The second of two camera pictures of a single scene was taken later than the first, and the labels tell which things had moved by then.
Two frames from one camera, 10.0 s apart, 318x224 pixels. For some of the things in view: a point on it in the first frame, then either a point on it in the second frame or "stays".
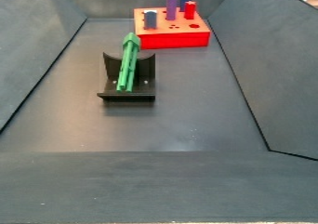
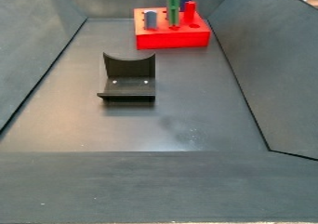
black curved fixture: x=143 y=84 stays
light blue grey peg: x=150 y=19 stays
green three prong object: x=132 y=46 to x=173 y=6
